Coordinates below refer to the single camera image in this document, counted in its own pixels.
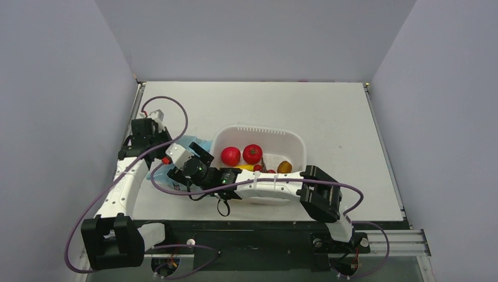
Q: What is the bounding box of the light blue plastic bag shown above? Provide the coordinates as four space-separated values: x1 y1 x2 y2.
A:
154 135 213 192

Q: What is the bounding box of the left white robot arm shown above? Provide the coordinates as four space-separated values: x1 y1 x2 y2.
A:
80 116 175 271

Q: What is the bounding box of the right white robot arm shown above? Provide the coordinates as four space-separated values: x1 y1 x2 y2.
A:
161 142 364 251

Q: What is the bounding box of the red fake apple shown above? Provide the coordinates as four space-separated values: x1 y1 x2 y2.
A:
220 146 241 167

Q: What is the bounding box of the yellow fake banana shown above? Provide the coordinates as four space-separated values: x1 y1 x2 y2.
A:
235 164 254 171

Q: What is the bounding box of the red fake tomato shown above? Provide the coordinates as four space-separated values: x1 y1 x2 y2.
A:
243 144 263 165

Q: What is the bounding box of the red fake grape bunch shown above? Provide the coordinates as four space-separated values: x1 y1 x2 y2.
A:
253 157 276 174

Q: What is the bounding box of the brown fake kiwi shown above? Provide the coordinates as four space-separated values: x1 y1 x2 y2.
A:
277 161 292 174

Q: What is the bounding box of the white plastic basket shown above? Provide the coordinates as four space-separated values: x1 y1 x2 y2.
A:
210 125 307 206

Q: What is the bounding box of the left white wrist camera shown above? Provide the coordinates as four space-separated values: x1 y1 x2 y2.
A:
139 109 164 124

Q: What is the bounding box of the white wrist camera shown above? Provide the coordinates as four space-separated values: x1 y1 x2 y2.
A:
161 143 194 170
139 109 164 124

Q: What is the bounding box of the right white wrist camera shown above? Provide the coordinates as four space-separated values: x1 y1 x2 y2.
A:
161 143 194 170

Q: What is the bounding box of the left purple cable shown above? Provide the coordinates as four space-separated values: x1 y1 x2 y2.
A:
63 96 221 281

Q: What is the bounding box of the purple cable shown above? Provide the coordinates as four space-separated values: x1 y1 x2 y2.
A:
149 162 391 280
63 96 221 281

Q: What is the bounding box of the black table base frame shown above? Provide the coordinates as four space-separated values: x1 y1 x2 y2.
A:
79 220 433 282

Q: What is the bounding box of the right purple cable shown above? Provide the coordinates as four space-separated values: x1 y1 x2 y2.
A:
149 162 391 280

